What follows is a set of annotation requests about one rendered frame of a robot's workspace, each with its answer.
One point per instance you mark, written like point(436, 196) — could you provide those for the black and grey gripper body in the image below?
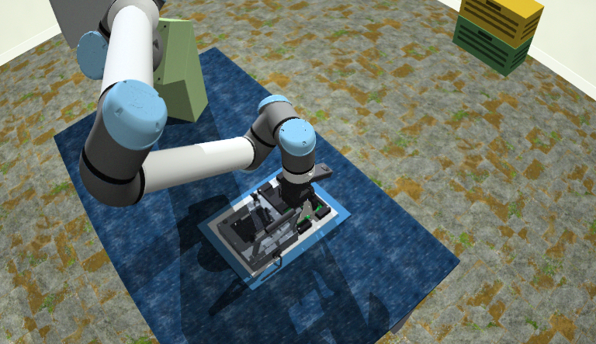
point(293, 194)

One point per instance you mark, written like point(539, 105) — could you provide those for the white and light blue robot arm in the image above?
point(131, 116)

